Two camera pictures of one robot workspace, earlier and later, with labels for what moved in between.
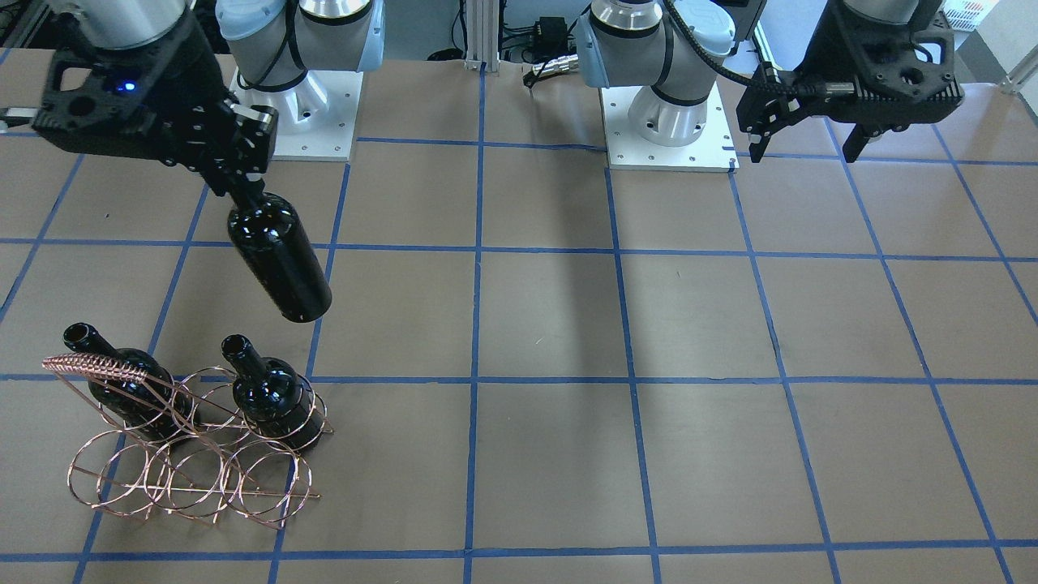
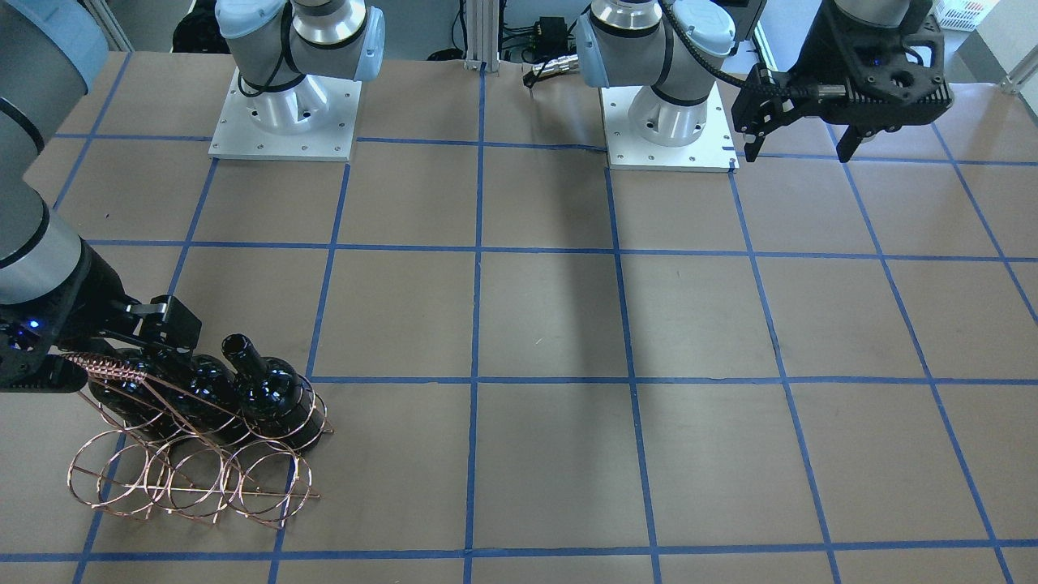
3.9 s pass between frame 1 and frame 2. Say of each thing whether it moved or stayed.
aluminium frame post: stayed
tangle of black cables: stayed
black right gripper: moved
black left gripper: stayed
